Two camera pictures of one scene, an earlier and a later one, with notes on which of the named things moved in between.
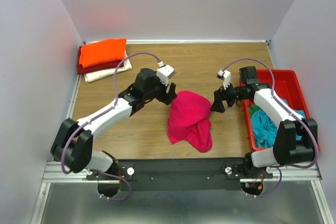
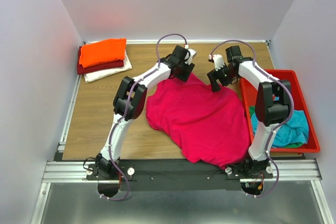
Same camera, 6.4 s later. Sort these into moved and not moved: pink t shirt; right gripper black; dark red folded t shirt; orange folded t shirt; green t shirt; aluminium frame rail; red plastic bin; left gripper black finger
Moved: right gripper black; left gripper black finger; pink t shirt
Not moved: green t shirt; dark red folded t shirt; red plastic bin; orange folded t shirt; aluminium frame rail
